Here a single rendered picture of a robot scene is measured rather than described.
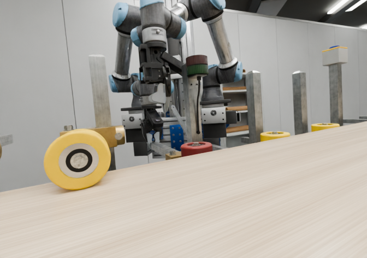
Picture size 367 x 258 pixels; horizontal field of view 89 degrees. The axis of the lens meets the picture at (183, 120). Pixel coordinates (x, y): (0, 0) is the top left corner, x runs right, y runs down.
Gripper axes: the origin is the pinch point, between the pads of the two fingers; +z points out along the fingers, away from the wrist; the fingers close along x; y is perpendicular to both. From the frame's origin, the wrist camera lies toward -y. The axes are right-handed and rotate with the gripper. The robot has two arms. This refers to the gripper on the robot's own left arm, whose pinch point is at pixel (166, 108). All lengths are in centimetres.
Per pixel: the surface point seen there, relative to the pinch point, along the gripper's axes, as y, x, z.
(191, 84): -4.5, 10.2, -6.0
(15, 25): 106, -259, -125
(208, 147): -2.6, 20.0, 10.4
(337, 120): -80, 9, 12
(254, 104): -28.5, 9.5, 1.1
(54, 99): 72, -257, -28
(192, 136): -3.7, 9.6, 9.0
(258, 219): 9.4, 46.8, 10.5
